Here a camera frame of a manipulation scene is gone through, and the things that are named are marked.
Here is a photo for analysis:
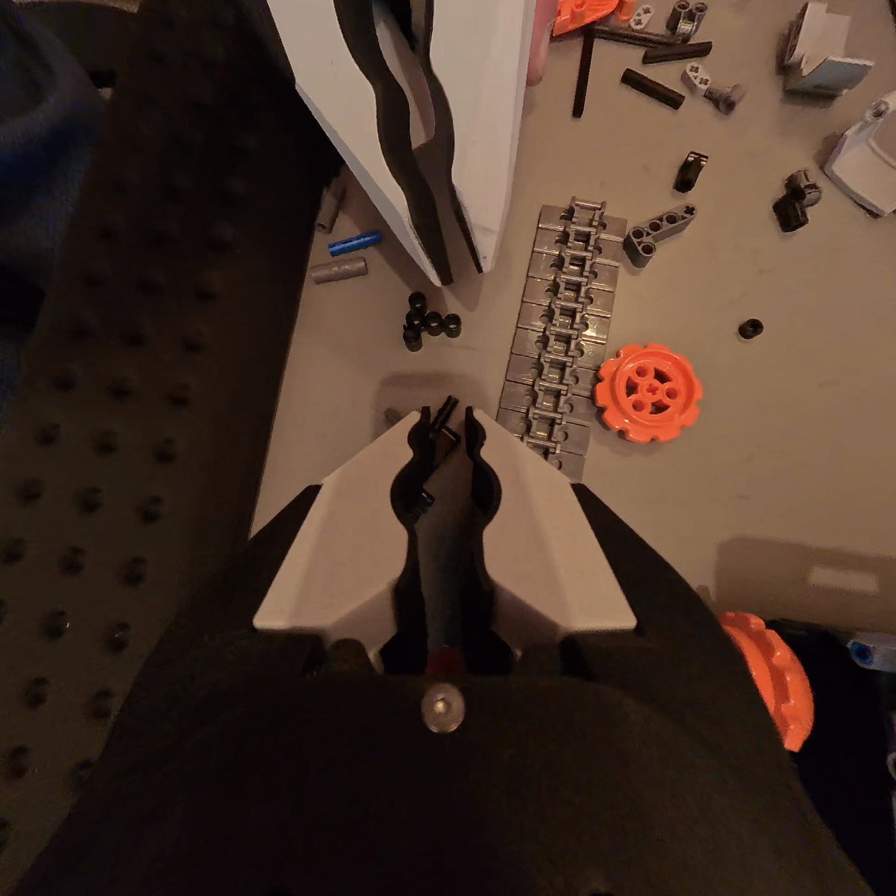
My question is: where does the grey curved panel piece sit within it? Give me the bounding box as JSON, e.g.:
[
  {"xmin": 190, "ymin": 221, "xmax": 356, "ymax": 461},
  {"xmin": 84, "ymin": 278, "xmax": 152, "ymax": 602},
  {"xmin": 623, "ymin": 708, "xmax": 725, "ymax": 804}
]
[{"xmin": 822, "ymin": 91, "xmax": 896, "ymax": 218}]

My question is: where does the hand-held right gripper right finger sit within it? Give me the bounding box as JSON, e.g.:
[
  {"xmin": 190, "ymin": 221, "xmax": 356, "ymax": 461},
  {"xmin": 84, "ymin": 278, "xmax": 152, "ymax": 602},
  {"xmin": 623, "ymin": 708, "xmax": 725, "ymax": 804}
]
[{"xmin": 462, "ymin": 406, "xmax": 639, "ymax": 666}]

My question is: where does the black pin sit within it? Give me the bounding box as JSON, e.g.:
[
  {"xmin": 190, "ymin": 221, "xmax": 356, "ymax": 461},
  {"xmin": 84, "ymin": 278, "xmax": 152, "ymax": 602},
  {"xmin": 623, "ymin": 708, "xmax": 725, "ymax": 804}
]
[{"xmin": 427, "ymin": 397, "xmax": 463, "ymax": 456}]

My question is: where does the black axle rod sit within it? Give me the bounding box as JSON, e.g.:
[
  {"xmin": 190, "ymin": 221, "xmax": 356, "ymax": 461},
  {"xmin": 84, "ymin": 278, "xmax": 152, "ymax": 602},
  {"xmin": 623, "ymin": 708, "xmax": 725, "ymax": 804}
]
[{"xmin": 572, "ymin": 26, "xmax": 712, "ymax": 120}]

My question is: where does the person's left hand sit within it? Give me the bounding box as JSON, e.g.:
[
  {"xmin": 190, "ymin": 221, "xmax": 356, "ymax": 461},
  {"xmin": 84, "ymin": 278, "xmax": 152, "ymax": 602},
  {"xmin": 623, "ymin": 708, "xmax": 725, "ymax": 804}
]
[{"xmin": 528, "ymin": 0, "xmax": 551, "ymax": 88}]

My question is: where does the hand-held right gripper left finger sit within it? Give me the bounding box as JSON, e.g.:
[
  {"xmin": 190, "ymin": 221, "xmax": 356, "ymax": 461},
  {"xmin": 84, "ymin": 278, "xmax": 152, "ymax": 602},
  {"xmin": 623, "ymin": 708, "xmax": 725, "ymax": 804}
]
[{"xmin": 252, "ymin": 409, "xmax": 438, "ymax": 666}]

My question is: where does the orange toy piece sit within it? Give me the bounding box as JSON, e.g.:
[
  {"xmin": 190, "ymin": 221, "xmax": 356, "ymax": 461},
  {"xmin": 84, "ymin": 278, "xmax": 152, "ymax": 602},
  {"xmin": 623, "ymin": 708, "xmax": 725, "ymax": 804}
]
[{"xmin": 551, "ymin": 0, "xmax": 638, "ymax": 39}]

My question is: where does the grey track chain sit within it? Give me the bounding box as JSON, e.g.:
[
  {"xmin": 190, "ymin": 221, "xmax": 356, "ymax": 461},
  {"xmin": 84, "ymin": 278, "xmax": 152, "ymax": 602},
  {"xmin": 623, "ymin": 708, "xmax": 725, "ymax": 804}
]
[{"xmin": 500, "ymin": 196, "xmax": 624, "ymax": 474}]

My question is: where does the orange gear wheel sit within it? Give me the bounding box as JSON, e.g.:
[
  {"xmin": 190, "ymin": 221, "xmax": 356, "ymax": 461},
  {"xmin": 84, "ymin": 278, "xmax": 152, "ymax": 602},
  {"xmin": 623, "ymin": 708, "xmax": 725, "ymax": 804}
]
[{"xmin": 594, "ymin": 343, "xmax": 701, "ymax": 445}]

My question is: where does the grey toy robot vehicle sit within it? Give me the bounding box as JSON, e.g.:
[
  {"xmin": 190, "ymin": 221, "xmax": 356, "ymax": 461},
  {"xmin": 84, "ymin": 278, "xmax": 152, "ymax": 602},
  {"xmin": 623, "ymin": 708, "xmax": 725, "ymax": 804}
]
[{"xmin": 719, "ymin": 609, "xmax": 896, "ymax": 896}]

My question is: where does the black dimpled mat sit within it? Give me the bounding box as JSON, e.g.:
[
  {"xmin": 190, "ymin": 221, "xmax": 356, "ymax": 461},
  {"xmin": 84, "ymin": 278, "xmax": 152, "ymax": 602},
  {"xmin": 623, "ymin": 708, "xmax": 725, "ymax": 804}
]
[{"xmin": 0, "ymin": 0, "xmax": 344, "ymax": 896}]

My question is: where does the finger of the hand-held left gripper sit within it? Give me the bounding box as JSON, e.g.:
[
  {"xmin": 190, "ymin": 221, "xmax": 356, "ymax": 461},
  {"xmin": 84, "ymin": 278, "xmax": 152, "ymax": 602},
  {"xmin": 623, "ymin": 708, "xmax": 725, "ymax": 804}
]
[
  {"xmin": 266, "ymin": 0, "xmax": 453, "ymax": 287},
  {"xmin": 378, "ymin": 0, "xmax": 536, "ymax": 274}
]

